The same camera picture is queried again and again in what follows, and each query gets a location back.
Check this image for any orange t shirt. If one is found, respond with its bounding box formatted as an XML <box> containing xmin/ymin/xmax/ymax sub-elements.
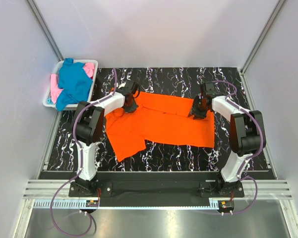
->
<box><xmin>106</xmin><ymin>92</ymin><xmax>215</xmax><ymax>162</ymax></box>

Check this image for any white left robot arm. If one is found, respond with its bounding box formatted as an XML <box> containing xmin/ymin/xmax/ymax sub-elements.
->
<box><xmin>71</xmin><ymin>80</ymin><xmax>140</xmax><ymax>196</ymax></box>

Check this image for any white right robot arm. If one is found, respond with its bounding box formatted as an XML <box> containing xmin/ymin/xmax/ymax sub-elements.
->
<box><xmin>188</xmin><ymin>80</ymin><xmax>266</xmax><ymax>197</ymax></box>

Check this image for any pink t shirt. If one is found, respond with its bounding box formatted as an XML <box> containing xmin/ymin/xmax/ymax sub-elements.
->
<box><xmin>50</xmin><ymin>62</ymin><xmax>95</xmax><ymax>104</ymax></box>

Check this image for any blue t shirt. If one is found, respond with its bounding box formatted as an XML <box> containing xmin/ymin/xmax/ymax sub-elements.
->
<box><xmin>56</xmin><ymin>58</ymin><xmax>93</xmax><ymax>111</ymax></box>

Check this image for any light blue garment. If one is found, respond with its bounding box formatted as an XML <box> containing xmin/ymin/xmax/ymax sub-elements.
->
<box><xmin>46</xmin><ymin>97</ymin><xmax>54</xmax><ymax>105</ymax></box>

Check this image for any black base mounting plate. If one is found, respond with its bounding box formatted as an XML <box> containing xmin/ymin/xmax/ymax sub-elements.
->
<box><xmin>69</xmin><ymin>172</ymin><xmax>244</xmax><ymax>209</ymax></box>

